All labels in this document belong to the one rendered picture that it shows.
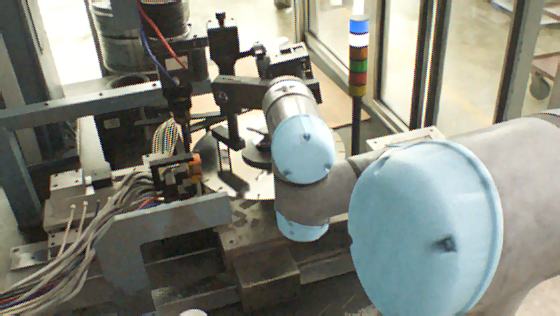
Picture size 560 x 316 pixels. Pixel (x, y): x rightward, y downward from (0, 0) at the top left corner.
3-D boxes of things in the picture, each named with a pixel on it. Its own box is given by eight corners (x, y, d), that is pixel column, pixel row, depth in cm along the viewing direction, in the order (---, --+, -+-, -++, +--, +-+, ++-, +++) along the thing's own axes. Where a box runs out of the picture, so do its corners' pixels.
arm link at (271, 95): (271, 145, 76) (258, 95, 72) (267, 129, 80) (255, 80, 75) (322, 133, 76) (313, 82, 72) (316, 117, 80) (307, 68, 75)
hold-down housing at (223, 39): (244, 105, 107) (235, 5, 96) (246, 116, 103) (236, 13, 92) (217, 108, 106) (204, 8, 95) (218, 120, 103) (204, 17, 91)
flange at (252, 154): (263, 172, 109) (262, 162, 107) (231, 151, 116) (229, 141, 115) (304, 151, 115) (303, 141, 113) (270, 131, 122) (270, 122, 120)
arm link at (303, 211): (360, 230, 77) (363, 168, 71) (287, 253, 74) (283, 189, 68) (336, 199, 83) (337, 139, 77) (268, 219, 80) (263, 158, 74)
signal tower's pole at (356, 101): (357, 164, 145) (359, 90, 133) (360, 168, 143) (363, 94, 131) (348, 165, 144) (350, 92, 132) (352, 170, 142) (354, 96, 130)
